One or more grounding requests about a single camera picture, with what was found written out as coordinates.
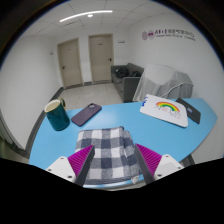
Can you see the purple smartphone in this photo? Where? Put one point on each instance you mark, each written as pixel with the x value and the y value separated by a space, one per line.
pixel 86 114

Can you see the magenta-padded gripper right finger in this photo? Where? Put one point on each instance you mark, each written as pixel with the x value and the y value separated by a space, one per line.
pixel 151 161

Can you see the dark flat notebook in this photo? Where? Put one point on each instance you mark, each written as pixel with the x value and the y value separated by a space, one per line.
pixel 190 111

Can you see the grey white checked towel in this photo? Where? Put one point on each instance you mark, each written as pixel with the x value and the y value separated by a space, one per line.
pixel 110 153

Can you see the small dark bag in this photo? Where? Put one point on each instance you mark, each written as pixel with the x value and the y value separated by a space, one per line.
pixel 136 74

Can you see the grey sofa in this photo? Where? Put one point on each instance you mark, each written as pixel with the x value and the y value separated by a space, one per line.
pixel 128 88

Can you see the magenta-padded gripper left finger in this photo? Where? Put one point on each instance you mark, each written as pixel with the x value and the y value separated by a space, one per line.
pixel 78 163

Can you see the wall logo sign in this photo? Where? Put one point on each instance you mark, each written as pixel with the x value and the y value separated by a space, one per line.
pixel 170 34

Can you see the dark teal ceramic mug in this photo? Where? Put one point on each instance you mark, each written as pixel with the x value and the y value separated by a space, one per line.
pixel 58 118

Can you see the white rainbow print pad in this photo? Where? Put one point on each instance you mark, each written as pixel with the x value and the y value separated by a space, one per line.
pixel 163 111

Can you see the long ceiling light strip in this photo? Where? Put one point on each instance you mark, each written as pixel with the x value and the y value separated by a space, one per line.
pixel 80 15

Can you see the black bag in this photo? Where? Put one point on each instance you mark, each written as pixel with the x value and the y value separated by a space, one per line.
pixel 122 73

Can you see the chair under white cover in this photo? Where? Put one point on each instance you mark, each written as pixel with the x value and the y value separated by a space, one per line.
pixel 160 80

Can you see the small round ceiling light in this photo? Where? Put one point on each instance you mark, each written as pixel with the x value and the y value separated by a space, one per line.
pixel 90 15

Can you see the beige door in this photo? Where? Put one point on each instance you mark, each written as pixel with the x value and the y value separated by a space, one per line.
pixel 100 58
pixel 70 63

